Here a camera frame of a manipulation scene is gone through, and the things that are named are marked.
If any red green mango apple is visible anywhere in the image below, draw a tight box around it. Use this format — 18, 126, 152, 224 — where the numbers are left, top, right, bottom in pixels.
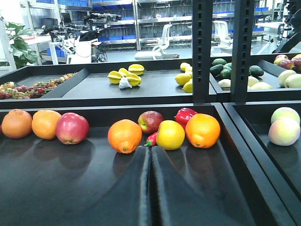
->
138, 111, 164, 134

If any black perforated upright post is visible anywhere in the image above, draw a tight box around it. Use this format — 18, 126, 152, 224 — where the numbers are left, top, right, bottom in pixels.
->
230, 0, 255, 102
192, 0, 213, 103

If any orange with navel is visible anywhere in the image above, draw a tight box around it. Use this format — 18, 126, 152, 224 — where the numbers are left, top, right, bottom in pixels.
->
108, 119, 143, 154

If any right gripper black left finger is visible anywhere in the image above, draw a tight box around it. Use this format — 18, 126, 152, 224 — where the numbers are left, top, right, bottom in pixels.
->
77, 147, 151, 226

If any orange fruit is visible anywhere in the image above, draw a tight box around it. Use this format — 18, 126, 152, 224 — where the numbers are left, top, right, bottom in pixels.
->
32, 110, 61, 140
1, 109, 32, 139

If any black wooden produce display stand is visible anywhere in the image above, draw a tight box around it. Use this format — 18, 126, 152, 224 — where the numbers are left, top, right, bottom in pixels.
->
0, 61, 301, 226

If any red chili pepper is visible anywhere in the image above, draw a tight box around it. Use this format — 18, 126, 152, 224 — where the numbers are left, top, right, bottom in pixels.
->
144, 131, 158, 146

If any red bell pepper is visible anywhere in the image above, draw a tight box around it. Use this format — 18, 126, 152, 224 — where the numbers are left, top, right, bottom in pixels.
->
175, 107, 198, 128

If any red apple beside oranges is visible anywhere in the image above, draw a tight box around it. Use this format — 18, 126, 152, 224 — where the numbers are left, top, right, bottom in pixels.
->
55, 113, 89, 145

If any pale peach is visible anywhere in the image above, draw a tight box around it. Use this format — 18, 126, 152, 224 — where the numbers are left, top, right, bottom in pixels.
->
268, 117, 301, 146
271, 107, 301, 124

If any yellow apple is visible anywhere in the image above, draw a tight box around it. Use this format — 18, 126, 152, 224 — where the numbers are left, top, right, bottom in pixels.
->
156, 120, 185, 150

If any orange right of yellow apple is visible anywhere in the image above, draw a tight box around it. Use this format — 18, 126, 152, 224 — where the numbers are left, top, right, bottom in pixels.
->
185, 113, 221, 148

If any yellow starfruit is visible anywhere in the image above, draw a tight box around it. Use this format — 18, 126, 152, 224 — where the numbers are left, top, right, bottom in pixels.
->
128, 64, 145, 76

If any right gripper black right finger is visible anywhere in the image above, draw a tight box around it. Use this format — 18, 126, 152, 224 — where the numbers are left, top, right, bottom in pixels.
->
151, 146, 255, 226

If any white garlic bulb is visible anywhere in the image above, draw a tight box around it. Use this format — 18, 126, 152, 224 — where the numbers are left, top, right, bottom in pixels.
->
119, 77, 132, 89

